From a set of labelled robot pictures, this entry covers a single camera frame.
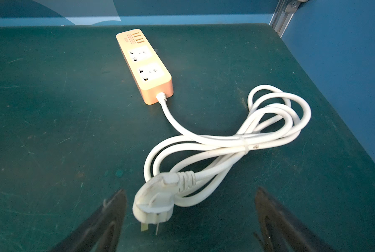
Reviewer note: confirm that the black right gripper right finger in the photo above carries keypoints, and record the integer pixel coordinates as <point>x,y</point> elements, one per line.
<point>282,230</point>

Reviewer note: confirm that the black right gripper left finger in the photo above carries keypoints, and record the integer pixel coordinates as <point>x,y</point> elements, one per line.
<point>101,230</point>

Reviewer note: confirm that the orange power strip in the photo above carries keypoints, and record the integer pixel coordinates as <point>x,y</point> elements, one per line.
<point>148,70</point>

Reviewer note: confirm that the aluminium frame post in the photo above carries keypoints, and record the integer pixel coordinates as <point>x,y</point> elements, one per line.
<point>283,14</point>

